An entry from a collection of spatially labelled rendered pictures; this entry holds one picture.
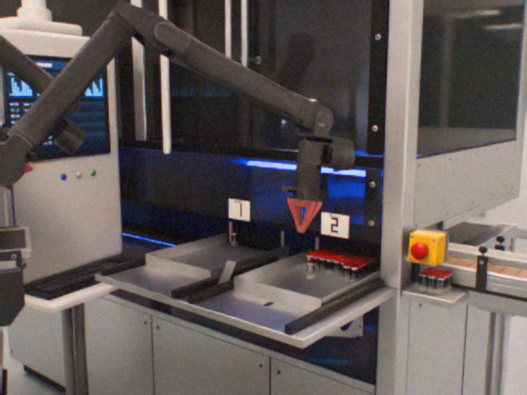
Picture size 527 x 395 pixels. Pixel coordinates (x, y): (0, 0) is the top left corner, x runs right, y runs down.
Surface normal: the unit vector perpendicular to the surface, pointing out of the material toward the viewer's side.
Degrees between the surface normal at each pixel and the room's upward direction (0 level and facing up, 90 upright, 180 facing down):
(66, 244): 90
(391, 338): 90
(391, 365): 90
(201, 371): 90
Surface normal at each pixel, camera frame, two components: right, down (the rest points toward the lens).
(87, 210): 0.85, 0.09
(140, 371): -0.63, 0.13
